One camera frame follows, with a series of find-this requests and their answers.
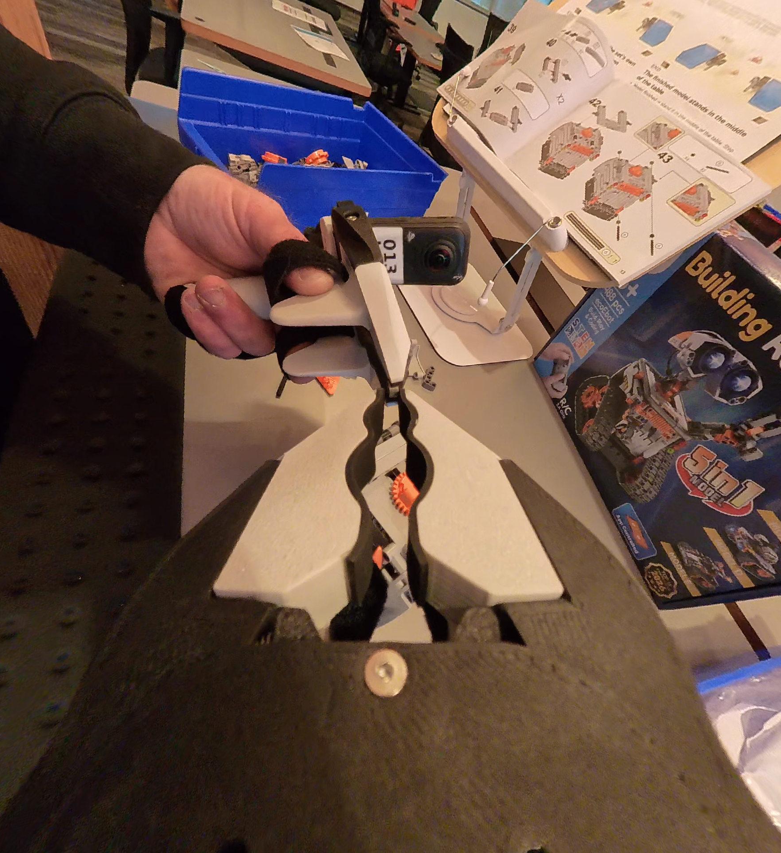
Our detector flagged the blue bin with square tag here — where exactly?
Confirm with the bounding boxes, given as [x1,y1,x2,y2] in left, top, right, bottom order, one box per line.
[177,67,451,234]

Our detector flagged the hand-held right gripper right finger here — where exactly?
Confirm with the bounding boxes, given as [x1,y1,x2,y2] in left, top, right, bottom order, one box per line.
[393,387,567,643]

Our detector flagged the blue plastic bin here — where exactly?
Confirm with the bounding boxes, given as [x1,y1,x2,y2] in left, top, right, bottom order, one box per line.
[695,646,781,691]

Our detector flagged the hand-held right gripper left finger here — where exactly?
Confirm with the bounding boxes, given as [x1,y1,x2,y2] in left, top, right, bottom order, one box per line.
[212,391,388,641]

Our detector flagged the printed instruction booklet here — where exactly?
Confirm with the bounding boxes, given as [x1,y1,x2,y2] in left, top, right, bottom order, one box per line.
[437,0,781,287]

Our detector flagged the dark robot kit box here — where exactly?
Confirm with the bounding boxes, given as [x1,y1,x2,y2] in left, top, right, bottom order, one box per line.
[535,227,781,611]

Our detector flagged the brown background table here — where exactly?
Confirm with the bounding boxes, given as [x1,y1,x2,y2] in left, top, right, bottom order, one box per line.
[177,0,374,101]

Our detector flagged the grey orange toy brick assembly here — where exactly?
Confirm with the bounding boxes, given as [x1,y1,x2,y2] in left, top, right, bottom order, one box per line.
[361,384,434,630]

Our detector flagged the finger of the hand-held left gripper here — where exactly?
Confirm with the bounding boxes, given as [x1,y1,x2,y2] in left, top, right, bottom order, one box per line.
[351,258,414,390]

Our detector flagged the white book stand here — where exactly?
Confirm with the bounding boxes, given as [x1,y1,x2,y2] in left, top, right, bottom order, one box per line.
[397,114,591,367]

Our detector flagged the person's left hand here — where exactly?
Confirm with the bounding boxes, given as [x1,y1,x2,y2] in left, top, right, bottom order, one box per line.
[144,164,351,361]

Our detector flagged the person's left forearm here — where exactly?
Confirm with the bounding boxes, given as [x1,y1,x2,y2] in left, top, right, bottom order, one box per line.
[0,0,218,287]

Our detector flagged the pile of small brick parts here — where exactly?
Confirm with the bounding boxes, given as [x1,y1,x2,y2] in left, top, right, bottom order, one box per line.
[224,147,371,174]

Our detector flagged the clear plastic bags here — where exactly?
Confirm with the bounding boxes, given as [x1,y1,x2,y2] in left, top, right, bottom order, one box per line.
[700,660,781,853]

